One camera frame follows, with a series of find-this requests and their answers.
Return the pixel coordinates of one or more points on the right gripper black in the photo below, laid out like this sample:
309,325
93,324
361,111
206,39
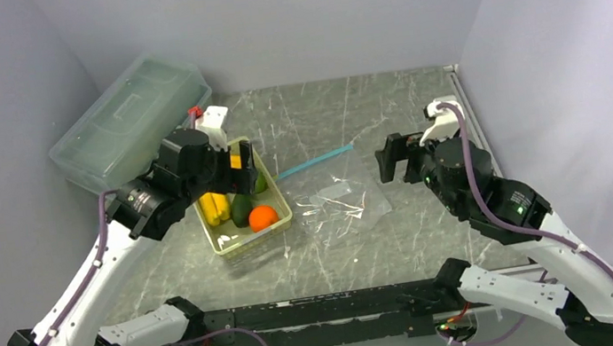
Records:
398,147

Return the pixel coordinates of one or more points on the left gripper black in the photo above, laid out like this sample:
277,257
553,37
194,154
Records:
236,180

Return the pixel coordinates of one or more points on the orange fruit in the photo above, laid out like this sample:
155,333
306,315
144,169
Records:
262,217

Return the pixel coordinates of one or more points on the pale green perforated basket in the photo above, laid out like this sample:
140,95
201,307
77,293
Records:
228,241

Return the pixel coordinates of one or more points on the clear zip top bag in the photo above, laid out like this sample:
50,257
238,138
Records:
334,195

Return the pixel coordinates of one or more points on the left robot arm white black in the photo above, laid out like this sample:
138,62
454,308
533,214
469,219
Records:
133,219

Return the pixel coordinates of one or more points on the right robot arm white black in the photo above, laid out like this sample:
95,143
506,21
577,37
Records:
461,176

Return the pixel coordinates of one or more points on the light green custard apple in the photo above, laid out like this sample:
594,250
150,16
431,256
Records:
261,183

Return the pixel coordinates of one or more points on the dark green avocado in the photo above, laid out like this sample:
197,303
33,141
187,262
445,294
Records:
241,208

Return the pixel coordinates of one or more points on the yellow bananas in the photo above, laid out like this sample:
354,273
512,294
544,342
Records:
215,207

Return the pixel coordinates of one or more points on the clear lidded storage box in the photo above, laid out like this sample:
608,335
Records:
118,137

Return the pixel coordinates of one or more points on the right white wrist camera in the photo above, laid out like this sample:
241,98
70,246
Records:
445,122

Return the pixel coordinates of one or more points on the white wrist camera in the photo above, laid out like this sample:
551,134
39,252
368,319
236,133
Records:
211,122
445,122

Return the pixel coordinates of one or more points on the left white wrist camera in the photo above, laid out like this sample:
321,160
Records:
211,122

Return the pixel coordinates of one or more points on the aluminium frame rail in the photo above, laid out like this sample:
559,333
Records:
451,75

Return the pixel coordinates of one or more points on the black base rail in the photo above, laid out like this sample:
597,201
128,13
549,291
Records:
412,309

